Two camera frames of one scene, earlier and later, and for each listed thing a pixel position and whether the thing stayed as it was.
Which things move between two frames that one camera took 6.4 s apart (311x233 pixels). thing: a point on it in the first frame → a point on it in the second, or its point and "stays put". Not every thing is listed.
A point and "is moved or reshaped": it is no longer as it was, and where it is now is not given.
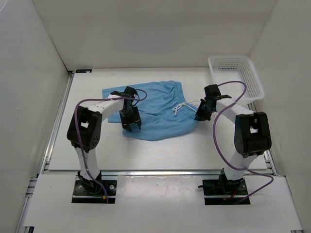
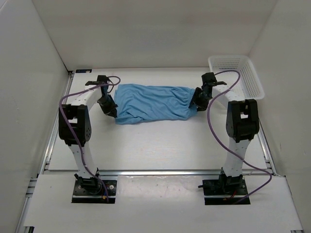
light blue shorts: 166,112 is moved or reshaped
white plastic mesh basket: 239,68 stays put
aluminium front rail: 161,173 stays put
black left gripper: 136,118 → 109,110
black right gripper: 200,116 → 202,106
